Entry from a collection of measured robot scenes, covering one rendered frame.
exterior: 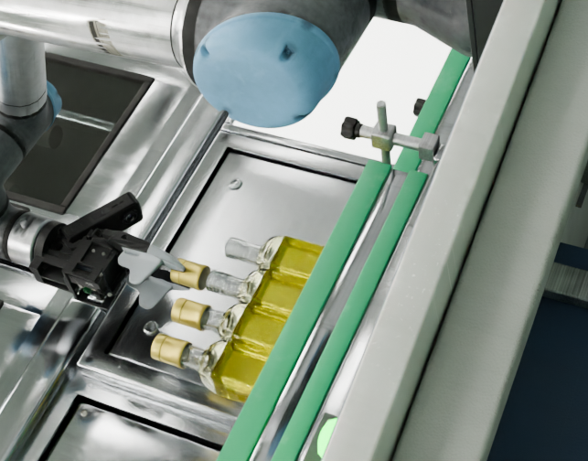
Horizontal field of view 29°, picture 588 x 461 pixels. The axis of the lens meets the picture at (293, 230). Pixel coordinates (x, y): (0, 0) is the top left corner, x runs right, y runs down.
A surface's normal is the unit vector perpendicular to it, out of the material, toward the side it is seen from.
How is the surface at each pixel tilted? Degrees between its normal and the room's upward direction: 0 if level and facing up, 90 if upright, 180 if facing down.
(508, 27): 90
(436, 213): 90
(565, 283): 90
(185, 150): 90
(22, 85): 132
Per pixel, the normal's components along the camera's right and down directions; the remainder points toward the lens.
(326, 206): -0.12, -0.61
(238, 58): -0.31, 0.76
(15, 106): -0.06, 0.85
